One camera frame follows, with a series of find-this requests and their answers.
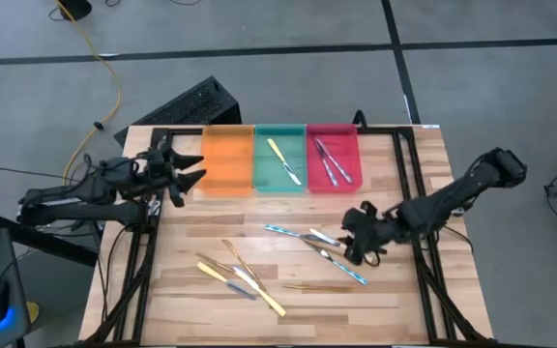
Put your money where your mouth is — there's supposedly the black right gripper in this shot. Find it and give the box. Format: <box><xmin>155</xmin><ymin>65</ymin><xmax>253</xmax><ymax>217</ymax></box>
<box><xmin>337</xmin><ymin>200</ymin><xmax>398</xmax><ymax>268</ymax></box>

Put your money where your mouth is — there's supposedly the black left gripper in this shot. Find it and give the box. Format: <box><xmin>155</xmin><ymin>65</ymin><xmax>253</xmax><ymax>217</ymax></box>
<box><xmin>135</xmin><ymin>144</ymin><xmax>207</xmax><ymax>209</ymax></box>

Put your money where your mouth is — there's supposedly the orange translucent plastic bin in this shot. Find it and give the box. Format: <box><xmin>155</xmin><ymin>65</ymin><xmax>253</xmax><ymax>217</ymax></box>
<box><xmin>195</xmin><ymin>124</ymin><xmax>255</xmax><ymax>197</ymax></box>

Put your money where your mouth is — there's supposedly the black computer tower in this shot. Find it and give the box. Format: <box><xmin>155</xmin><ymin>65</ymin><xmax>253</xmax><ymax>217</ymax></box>
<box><xmin>113</xmin><ymin>75</ymin><xmax>244</xmax><ymax>146</ymax></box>

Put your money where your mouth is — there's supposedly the teal translucent plastic bin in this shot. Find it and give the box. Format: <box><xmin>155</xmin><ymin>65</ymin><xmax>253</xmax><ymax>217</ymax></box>
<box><xmin>252</xmin><ymin>123</ymin><xmax>308</xmax><ymax>194</ymax></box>

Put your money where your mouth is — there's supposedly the pink translucent plastic bin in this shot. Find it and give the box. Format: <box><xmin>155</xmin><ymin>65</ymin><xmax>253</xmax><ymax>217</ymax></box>
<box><xmin>306</xmin><ymin>123</ymin><xmax>365</xmax><ymax>194</ymax></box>

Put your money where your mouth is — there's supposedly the black floor stand base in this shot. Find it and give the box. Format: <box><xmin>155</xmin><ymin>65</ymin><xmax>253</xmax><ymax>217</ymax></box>
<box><xmin>58</xmin><ymin>0</ymin><xmax>94</xmax><ymax>21</ymax></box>

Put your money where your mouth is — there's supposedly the dark grey side table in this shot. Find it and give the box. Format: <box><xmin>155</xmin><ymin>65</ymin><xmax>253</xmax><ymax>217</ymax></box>
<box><xmin>0</xmin><ymin>226</ymin><xmax>32</xmax><ymax>348</ymax></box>

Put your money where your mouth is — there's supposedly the yellow floor cable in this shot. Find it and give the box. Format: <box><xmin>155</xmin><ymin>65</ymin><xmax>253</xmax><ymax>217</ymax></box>
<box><xmin>55</xmin><ymin>0</ymin><xmax>123</xmax><ymax>185</ymax></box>

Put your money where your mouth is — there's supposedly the black aluminium table frame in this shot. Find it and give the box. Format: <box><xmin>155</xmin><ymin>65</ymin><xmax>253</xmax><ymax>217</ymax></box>
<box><xmin>82</xmin><ymin>124</ymin><xmax>490</xmax><ymax>347</ymax></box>

